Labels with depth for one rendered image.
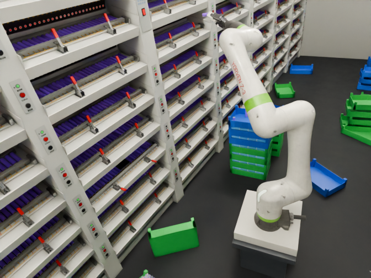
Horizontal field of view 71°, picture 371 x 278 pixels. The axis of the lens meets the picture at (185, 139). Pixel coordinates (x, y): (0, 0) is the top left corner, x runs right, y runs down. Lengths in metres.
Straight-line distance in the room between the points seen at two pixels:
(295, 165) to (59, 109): 1.08
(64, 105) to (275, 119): 0.88
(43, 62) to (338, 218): 1.93
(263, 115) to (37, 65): 0.89
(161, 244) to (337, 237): 1.11
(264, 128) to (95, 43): 0.81
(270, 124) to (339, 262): 1.06
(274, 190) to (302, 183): 0.14
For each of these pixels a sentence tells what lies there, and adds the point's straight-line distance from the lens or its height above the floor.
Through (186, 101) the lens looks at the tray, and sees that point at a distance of 1.86.
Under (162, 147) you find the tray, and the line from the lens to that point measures 1.75.
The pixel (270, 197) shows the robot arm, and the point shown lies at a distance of 1.33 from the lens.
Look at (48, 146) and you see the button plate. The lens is 1.19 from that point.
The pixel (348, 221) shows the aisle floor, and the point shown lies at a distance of 2.10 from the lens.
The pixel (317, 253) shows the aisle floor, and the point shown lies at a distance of 1.89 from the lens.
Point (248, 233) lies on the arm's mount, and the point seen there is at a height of 0.34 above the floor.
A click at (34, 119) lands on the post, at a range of 1.14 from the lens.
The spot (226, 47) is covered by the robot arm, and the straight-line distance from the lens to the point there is 1.26.
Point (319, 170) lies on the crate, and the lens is 2.41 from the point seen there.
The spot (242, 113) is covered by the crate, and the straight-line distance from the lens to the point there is 2.14.
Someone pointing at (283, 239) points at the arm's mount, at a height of 0.34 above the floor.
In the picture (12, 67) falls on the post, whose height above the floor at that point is 1.33.
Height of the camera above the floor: 1.55
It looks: 34 degrees down
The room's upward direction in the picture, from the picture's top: 9 degrees counter-clockwise
